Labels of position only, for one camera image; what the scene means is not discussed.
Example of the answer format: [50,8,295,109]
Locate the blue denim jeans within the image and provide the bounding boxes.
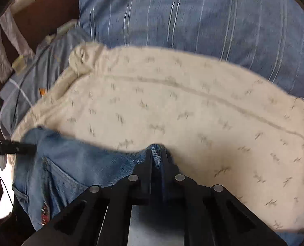
[12,126,168,232]

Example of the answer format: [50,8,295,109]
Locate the blue plaid bed sheet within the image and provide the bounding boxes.
[0,0,304,138]

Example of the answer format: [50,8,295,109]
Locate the cream leaf-print cloth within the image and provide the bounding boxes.
[12,42,304,231]

